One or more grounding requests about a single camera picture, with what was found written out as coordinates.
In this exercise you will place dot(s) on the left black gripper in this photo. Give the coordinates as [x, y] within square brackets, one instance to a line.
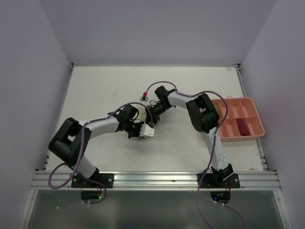
[137, 134]

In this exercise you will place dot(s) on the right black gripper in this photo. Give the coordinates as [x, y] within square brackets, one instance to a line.
[155, 117]

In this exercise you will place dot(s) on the pale green underwear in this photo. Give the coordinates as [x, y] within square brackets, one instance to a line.
[142, 115]

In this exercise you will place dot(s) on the olive and cream underwear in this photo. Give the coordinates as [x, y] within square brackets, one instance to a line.
[218, 109]

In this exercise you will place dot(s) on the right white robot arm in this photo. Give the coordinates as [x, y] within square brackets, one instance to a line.
[204, 118]

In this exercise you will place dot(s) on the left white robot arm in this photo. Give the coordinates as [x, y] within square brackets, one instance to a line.
[70, 141]

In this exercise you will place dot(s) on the dark red rolled underwear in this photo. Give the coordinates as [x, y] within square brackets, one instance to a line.
[242, 127]

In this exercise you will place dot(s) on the pink divided tray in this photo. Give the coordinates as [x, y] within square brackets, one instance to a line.
[241, 108]

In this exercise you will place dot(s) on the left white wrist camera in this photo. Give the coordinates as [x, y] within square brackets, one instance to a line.
[146, 131]

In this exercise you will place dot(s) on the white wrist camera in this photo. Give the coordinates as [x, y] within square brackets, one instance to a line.
[146, 131]
[144, 97]

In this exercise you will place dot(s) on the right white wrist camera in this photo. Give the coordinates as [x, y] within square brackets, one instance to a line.
[144, 97]

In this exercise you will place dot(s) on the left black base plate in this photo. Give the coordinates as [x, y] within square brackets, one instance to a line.
[97, 180]

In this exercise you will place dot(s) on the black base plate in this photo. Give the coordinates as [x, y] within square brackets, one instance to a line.
[212, 180]
[97, 180]

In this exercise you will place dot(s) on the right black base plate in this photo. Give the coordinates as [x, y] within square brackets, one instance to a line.
[212, 180]

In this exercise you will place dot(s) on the aluminium mounting rail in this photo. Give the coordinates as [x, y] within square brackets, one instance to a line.
[187, 181]

